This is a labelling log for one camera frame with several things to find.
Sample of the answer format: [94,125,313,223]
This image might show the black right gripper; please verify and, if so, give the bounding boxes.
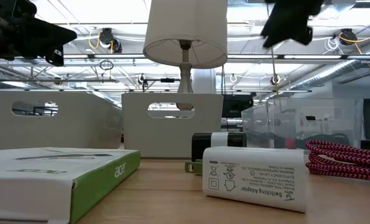
[261,0,324,49]

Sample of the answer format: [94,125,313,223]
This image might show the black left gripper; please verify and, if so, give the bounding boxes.
[0,17,78,60]

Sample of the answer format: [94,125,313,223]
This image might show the white switching power adapter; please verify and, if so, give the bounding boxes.
[184,146,308,214]

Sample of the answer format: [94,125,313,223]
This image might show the pink braided cable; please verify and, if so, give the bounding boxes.
[305,139,370,183]

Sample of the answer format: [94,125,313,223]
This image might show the black charger with white band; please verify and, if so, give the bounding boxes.
[191,131,247,162]

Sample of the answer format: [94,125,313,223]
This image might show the clear plastic bin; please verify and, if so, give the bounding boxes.
[241,98,364,149]

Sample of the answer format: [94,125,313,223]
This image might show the long ceiling light strip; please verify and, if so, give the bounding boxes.
[63,54,370,60]

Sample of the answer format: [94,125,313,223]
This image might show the grey ceiling pipe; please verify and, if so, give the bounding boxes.
[0,78,120,83]

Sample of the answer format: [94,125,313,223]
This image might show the black background monitor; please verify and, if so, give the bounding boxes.
[221,94,254,118]

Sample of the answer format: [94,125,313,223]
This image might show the white shade table lamp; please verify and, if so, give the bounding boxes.
[142,0,228,111]

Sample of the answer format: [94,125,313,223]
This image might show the white green acer box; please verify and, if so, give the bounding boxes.
[0,147,141,224]

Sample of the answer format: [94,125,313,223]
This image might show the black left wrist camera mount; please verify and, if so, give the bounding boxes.
[46,46,64,67]

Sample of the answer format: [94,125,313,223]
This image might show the black ceiling cable reel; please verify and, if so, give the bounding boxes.
[338,27,358,46]
[88,27,123,54]

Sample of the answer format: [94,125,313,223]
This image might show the silver ventilation duct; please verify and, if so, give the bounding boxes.
[289,58,370,91]

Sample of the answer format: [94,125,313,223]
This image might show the wide white handled bin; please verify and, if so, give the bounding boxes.
[0,90,123,151]

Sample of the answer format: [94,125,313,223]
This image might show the narrow white handled bin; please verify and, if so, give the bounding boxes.
[121,92,224,159]

